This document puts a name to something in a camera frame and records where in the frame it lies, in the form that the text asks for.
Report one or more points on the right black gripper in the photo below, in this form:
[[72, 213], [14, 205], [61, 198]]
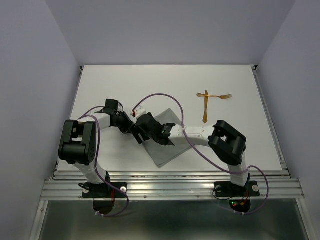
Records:
[[136, 130]]

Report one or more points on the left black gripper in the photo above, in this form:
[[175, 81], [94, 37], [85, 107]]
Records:
[[125, 129]]

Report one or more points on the grey cloth napkin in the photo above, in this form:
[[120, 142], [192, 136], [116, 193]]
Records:
[[162, 155]]

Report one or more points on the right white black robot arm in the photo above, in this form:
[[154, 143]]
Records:
[[226, 142]]

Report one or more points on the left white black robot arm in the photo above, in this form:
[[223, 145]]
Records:
[[80, 142]]

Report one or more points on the gold knife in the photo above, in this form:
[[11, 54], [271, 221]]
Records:
[[206, 100]]

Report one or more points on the gold fork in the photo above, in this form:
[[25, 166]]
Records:
[[222, 97]]

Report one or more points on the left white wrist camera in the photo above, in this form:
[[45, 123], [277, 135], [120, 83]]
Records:
[[120, 107]]

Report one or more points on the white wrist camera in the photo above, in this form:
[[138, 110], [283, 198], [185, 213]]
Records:
[[138, 112], [120, 107]]

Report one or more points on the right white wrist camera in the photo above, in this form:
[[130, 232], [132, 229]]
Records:
[[138, 112]]

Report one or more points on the aluminium front rail frame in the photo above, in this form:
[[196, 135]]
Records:
[[175, 186]]

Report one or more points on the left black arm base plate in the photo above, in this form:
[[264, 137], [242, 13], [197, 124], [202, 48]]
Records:
[[99, 191]]

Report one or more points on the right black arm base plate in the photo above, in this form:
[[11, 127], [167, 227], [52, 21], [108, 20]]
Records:
[[226, 189]]

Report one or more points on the aluminium right side rail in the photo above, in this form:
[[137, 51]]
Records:
[[270, 122]]

